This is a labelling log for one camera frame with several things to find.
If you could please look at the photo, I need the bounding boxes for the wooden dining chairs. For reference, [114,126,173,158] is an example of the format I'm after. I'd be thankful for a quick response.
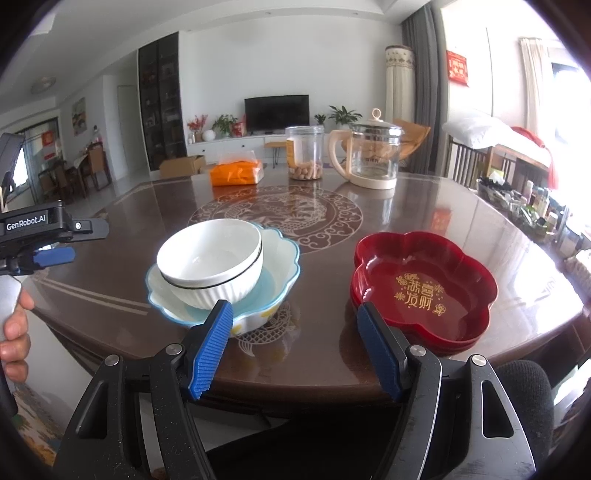
[38,142,112,205]

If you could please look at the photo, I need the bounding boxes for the cardboard box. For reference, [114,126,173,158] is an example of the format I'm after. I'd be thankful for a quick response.
[159,155,206,179]

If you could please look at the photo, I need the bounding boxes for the grey curtain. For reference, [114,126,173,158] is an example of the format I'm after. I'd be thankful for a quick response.
[401,8,447,177]

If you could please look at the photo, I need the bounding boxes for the framed wall picture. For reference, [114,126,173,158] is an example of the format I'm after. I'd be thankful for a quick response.
[71,96,88,136]

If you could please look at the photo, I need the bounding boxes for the white sheer curtain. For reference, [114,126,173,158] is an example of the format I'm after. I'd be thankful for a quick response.
[518,37,555,139]

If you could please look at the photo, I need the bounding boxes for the white television cabinet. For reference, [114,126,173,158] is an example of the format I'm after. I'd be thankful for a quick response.
[187,133,334,172]

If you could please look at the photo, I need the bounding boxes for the basket of small bottles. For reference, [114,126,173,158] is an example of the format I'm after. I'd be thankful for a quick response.
[477,171,525,214]

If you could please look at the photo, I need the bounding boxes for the green leafy plant red pot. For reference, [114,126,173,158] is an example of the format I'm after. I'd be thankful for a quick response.
[211,114,238,138]

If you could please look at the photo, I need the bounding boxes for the white pillow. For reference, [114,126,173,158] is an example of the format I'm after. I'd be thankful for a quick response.
[442,115,514,150]

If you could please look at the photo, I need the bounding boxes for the blue scalloped bowl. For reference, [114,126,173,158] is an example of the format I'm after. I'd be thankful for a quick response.
[146,222,301,332]

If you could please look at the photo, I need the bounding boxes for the clear plastic snack jar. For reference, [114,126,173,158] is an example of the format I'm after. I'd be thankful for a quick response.
[285,126,325,181]

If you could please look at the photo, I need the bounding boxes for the red flower-shaped plate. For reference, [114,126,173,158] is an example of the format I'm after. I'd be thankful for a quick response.
[353,231,499,346]
[349,277,491,357]

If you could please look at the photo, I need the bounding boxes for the wooden crib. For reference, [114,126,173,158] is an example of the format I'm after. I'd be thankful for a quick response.
[444,134,555,191]

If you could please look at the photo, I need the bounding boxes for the white standing air conditioner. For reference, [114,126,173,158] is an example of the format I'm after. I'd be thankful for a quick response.
[385,45,416,123]

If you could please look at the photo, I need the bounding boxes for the glass kettle cream handle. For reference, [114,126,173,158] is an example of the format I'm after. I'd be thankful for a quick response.
[329,108,405,189]

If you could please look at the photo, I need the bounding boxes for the red cloth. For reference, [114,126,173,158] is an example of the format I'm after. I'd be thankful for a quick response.
[510,126,562,188]

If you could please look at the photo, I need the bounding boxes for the small wooden side table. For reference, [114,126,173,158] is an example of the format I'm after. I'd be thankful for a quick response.
[263,141,290,169]

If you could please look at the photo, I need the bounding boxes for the white bowl blue print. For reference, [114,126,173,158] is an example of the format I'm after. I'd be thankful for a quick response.
[156,219,264,289]

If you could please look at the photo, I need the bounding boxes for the dark display cabinet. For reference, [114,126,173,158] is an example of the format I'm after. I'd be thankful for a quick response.
[137,37,188,172]

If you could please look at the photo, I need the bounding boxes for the black television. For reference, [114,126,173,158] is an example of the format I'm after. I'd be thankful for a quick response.
[244,95,310,134]

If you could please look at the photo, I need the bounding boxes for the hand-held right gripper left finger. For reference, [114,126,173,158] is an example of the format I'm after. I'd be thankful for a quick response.
[55,300,234,480]

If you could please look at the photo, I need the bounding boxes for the red flower arrangement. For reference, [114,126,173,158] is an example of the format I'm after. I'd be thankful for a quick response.
[187,115,208,143]

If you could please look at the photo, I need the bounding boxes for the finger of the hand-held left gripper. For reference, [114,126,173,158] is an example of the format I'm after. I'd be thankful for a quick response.
[6,246,76,276]
[64,219,110,241]

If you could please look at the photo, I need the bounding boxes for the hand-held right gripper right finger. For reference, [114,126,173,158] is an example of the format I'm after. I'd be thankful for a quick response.
[357,302,539,480]

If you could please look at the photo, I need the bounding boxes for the orange lounge chair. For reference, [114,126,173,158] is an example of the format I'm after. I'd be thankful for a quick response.
[392,119,431,168]

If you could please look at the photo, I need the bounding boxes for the person's left hand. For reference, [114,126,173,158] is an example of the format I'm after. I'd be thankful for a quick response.
[0,292,36,366]

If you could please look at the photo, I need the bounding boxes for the white ribbed bowl black rim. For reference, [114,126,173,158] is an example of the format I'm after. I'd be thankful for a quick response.
[161,256,264,310]

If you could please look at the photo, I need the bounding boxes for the large green potted plant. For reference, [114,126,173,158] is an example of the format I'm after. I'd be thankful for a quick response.
[328,105,363,130]

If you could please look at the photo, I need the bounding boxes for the orange tissue packet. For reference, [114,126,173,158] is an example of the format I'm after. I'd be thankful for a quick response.
[210,151,265,186]

